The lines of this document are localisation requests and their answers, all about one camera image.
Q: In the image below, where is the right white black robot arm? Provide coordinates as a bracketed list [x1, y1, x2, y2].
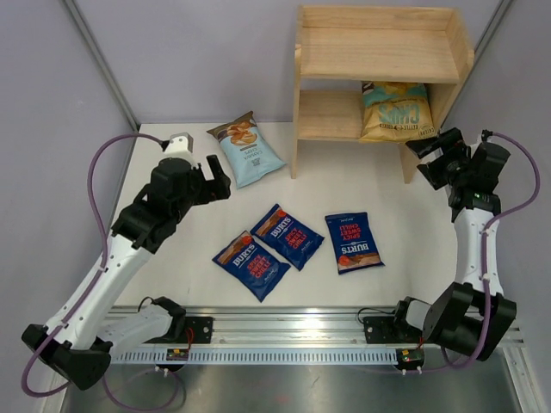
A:
[390, 127, 517, 361]

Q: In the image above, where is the light blue cassava chips bag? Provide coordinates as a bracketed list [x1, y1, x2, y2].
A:
[207, 111, 286, 188]

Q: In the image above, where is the blue burts chips bag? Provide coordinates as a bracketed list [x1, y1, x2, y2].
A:
[251, 204, 325, 271]
[212, 231, 290, 302]
[325, 212, 384, 275]

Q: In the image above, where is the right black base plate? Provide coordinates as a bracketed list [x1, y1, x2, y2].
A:
[362, 316, 422, 344]

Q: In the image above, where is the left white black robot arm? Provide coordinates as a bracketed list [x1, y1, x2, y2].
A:
[22, 155, 231, 391]

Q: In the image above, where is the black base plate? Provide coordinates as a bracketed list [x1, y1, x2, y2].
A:
[145, 316, 214, 344]
[362, 316, 422, 344]

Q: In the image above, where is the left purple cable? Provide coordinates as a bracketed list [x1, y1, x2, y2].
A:
[21, 133, 187, 412]

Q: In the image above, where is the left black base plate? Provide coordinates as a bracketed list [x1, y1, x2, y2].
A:
[145, 316, 214, 344]

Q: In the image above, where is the white slotted cable duct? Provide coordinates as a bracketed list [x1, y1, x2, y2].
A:
[114, 348, 398, 366]

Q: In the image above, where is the wooden two-tier shelf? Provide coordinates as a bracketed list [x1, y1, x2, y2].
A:
[290, 5, 474, 177]

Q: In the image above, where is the blue Burts chips bag left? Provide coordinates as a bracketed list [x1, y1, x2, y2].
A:
[212, 231, 290, 302]

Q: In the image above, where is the blue Burts chips bag right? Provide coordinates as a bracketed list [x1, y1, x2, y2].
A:
[325, 212, 384, 275]

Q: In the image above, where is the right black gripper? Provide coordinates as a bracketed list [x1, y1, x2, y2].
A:
[406, 128, 472, 190]

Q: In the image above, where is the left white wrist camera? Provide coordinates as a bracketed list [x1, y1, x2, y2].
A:
[163, 133, 194, 157]

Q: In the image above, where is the large yellow kettle chips bag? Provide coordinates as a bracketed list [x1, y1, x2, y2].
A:
[360, 81, 436, 144]

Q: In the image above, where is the aluminium frame post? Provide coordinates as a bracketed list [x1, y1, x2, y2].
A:
[444, 1, 522, 144]
[60, 0, 140, 132]

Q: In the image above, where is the blue Burts chips bag middle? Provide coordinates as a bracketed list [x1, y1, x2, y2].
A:
[251, 204, 325, 271]

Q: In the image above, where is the left aluminium frame post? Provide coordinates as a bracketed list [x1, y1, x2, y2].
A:
[60, 0, 140, 132]

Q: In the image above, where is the aluminium mounting rail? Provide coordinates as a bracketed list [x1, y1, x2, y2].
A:
[102, 305, 524, 349]

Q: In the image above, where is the right aluminium frame post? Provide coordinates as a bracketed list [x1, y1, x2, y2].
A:
[444, 1, 522, 144]

